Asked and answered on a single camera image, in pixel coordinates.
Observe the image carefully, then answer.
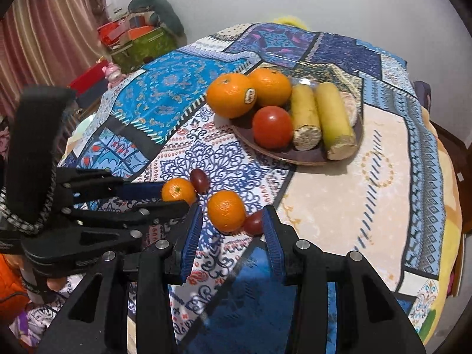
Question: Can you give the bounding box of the grey blue bag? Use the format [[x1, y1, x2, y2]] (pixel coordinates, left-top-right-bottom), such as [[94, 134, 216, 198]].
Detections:
[[413, 81, 432, 107]]

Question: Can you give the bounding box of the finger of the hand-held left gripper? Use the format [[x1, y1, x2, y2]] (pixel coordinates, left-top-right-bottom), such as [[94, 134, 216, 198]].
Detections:
[[22, 199, 190, 278], [55, 169, 165, 204]]

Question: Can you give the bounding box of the orange box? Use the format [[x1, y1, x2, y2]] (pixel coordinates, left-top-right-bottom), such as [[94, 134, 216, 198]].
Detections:
[[127, 26, 153, 39]]

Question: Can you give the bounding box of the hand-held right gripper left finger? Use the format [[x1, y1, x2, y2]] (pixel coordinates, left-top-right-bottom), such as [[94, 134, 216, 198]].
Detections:
[[37, 204, 204, 354]]

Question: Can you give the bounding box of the red gift bag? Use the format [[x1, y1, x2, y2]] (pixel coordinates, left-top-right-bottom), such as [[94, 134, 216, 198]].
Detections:
[[98, 20, 130, 47]]

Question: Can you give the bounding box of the red box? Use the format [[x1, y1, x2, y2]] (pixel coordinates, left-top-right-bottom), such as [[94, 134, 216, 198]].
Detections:
[[70, 62, 111, 96]]

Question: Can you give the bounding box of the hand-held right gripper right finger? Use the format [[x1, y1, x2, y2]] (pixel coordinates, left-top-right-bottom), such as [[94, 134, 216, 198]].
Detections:
[[261, 204, 421, 354]]

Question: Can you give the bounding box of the yellow fuzzy cushion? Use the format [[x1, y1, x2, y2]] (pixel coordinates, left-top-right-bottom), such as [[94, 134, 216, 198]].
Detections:
[[271, 15, 308, 28]]

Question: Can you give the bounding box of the dark red grape tomato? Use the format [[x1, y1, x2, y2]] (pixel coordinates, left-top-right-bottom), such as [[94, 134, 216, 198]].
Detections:
[[190, 168, 211, 195], [243, 210, 264, 237]]

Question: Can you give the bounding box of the orange garment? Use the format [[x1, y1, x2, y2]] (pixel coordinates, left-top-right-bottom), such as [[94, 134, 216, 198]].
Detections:
[[0, 256, 32, 314]]

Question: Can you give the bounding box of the dark purple plate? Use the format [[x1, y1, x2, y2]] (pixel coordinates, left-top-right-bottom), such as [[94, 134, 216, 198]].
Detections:
[[230, 77, 364, 166]]

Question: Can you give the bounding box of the blue patchwork tablecloth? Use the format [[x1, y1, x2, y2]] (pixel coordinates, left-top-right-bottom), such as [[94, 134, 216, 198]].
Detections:
[[59, 22, 448, 354]]

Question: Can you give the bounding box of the pink plush toy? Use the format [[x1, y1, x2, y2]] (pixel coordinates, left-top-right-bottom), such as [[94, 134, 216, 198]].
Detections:
[[102, 63, 126, 89]]

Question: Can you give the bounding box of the grey plush toy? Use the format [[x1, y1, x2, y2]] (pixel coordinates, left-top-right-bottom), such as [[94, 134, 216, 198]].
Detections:
[[128, 0, 185, 37]]

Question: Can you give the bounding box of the floral white cloth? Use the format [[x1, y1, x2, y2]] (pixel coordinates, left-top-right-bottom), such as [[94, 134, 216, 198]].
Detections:
[[11, 302, 63, 347]]

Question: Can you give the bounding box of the peeled pomelo segment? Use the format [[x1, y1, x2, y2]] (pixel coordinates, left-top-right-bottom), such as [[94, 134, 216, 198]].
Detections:
[[339, 92, 360, 126]]

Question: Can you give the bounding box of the striped brown curtain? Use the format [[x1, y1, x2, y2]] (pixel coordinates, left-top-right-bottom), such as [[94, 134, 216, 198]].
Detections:
[[0, 0, 111, 119]]

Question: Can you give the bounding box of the small mandarin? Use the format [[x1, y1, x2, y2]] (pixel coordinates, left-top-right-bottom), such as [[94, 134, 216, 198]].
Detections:
[[207, 190, 246, 233], [161, 178, 197, 205]]

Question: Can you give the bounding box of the large orange with sticker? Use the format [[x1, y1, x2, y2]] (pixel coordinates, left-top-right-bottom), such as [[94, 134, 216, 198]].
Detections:
[[206, 73, 258, 119]]

